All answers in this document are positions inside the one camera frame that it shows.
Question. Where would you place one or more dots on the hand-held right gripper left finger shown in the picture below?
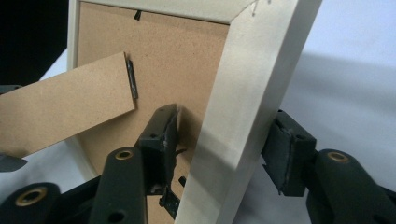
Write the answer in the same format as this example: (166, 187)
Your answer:
(157, 146)

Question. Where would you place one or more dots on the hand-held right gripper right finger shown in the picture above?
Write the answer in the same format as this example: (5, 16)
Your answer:
(289, 155)

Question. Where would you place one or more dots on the wooden picture frame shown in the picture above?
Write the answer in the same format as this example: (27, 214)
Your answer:
(246, 93)

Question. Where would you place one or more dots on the white table sheet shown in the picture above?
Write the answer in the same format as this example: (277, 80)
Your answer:
(348, 56)

